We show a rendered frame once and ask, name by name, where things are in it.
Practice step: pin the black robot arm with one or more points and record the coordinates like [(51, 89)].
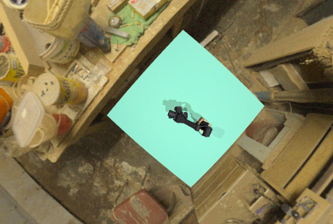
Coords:
[(179, 118)]

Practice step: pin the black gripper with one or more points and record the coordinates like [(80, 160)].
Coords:
[(185, 114)]

